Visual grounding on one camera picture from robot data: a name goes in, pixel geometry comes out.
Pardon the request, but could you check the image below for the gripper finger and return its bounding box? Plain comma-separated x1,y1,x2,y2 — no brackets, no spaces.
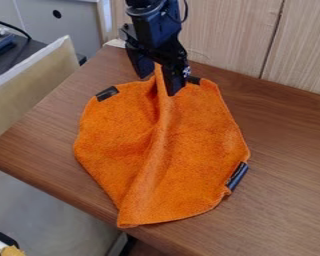
125,47,158,80
160,64,193,98

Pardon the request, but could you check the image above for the black cable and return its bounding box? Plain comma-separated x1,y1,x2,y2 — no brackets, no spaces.
0,17,35,42

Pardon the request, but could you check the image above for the orange cloth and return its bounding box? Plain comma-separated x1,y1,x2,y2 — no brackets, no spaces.
71,62,253,230

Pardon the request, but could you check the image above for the cardboard box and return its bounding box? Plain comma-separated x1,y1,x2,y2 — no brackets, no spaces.
0,34,83,145

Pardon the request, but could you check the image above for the white cabinet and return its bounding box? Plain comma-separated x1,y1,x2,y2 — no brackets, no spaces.
13,0,115,58

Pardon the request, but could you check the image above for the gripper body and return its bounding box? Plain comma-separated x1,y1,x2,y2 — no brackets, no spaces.
118,4,193,73

